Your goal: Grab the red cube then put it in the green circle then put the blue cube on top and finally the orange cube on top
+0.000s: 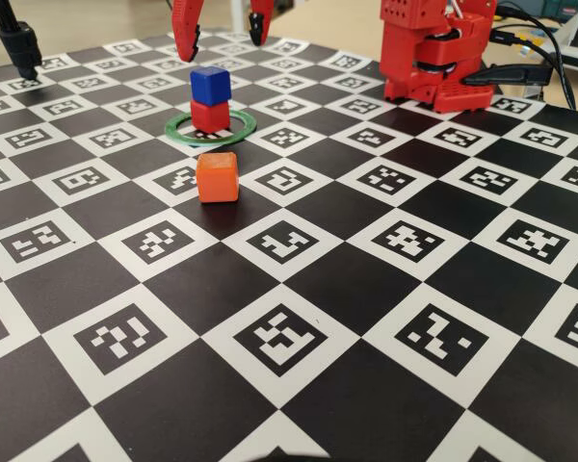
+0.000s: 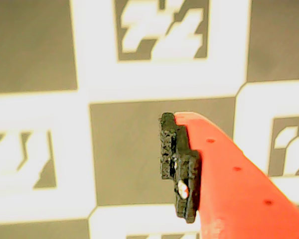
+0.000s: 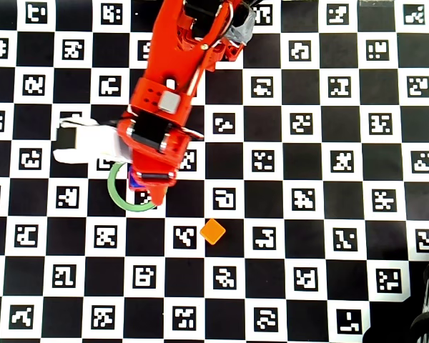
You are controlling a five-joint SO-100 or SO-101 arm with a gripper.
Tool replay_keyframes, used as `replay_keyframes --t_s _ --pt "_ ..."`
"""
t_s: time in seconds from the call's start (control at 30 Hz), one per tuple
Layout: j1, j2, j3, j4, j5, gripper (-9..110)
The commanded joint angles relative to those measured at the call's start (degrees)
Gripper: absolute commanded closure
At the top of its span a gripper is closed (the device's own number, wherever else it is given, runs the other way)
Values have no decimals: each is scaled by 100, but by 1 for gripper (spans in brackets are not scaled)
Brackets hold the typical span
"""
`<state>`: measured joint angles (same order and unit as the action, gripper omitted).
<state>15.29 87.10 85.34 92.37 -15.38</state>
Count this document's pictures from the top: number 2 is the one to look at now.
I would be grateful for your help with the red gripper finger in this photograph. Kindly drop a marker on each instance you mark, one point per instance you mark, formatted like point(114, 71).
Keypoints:
point(226, 186)

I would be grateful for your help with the black white marker checkerboard mat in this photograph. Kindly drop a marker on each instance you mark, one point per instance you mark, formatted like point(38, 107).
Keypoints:
point(139, 149)

